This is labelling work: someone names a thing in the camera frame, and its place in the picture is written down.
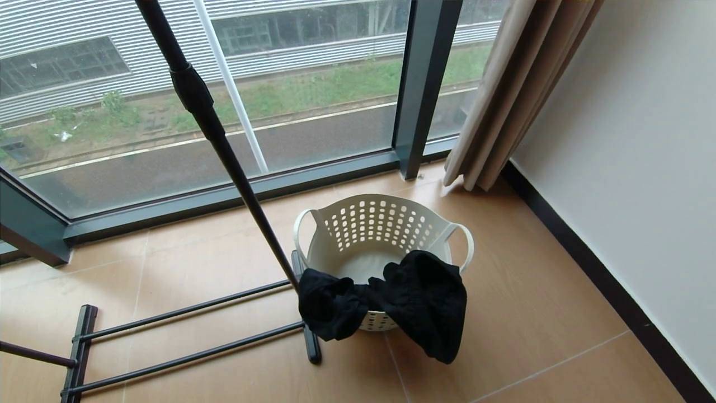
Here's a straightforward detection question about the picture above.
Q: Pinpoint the window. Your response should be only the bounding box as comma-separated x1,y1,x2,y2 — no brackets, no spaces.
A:
0,0,507,266

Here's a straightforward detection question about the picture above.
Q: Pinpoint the beige curtain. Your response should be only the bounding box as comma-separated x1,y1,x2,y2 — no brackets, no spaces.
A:
443,0,605,192

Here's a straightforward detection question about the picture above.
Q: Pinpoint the heap of clothes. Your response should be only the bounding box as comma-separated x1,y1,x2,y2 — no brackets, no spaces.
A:
298,250,468,365

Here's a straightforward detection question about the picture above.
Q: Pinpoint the white laundry basket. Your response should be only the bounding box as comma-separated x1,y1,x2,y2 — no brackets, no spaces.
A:
293,194,475,332

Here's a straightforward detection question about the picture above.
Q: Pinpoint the black clothes rack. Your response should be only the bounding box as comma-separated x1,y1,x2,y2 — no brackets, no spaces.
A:
0,0,322,403

